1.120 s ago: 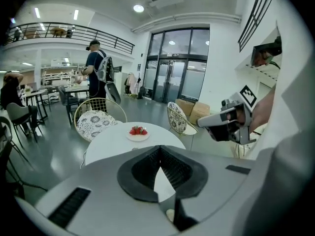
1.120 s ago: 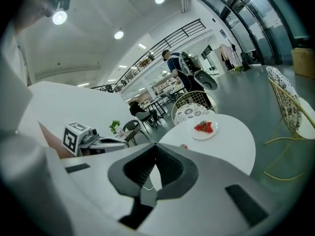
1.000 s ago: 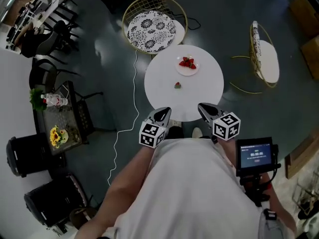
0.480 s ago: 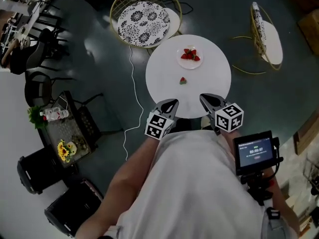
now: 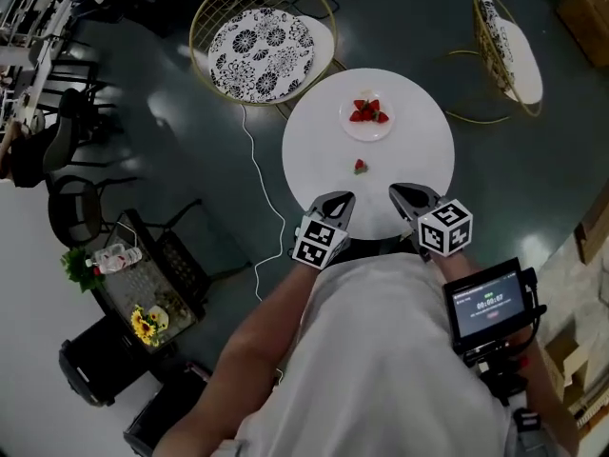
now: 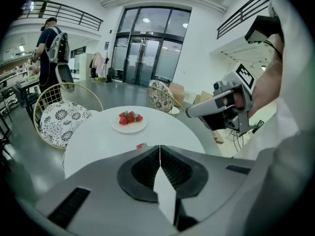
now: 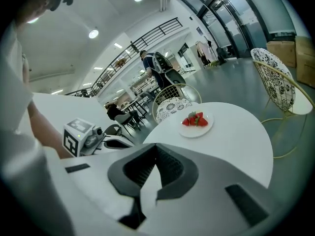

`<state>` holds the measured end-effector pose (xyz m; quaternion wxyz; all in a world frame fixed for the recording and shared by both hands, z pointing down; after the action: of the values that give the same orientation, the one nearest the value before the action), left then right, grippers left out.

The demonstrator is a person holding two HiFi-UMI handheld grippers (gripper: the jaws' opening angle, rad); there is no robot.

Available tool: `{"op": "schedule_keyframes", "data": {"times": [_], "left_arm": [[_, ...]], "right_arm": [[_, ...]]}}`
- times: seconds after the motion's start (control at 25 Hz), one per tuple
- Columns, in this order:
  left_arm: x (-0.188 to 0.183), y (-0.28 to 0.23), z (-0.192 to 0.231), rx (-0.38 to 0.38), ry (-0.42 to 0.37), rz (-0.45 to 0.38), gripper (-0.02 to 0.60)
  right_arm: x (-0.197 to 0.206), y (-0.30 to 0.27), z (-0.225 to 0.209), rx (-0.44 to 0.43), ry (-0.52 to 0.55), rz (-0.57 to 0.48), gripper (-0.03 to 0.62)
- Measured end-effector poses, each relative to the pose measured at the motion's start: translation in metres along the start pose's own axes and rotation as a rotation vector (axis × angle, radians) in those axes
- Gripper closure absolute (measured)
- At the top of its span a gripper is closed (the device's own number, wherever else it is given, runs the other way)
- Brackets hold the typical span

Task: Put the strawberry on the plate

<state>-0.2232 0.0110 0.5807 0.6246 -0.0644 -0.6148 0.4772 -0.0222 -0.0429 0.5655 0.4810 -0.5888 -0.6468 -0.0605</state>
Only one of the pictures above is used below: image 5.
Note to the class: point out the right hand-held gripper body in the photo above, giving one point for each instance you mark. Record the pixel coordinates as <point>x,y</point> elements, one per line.
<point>445,229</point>

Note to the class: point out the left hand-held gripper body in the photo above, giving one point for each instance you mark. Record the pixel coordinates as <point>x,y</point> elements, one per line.
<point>320,245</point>

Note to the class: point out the red strawberry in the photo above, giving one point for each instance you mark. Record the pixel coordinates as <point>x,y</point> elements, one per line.
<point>360,165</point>
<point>355,116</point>
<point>375,105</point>
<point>359,105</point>
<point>367,113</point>
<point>382,117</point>

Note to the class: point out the white round plate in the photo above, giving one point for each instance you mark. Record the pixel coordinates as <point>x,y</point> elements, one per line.
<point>366,129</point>

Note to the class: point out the person's left forearm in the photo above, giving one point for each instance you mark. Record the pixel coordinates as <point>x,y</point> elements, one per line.
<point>257,341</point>

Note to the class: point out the black wrist-mounted screen device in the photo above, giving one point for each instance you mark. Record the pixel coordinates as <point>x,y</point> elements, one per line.
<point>490,303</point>

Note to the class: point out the person's white shirt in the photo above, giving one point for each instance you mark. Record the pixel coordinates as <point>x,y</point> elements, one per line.
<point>376,350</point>

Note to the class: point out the plain white seat cushion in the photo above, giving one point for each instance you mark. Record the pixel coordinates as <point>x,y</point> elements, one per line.
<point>321,36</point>
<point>523,60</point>

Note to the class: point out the yellow sunflower bunch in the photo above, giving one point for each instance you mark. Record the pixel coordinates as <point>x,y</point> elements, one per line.
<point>145,326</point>

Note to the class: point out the black white floral cushion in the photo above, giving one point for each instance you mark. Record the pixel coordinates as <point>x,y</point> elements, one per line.
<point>495,31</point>
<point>261,55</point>

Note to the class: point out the clear plastic bottle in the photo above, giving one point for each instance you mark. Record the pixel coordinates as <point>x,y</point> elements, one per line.
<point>116,259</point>

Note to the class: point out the black storage bin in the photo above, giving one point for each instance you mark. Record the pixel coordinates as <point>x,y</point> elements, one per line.
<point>162,417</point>
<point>100,364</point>

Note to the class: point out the green leafy plant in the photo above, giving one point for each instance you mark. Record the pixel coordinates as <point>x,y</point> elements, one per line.
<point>78,269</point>

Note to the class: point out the black office chair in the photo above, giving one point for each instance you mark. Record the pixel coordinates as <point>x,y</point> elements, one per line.
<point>64,131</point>
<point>76,212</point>

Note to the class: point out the brown cardboard box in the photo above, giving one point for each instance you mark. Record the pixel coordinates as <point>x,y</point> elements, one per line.
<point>587,22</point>

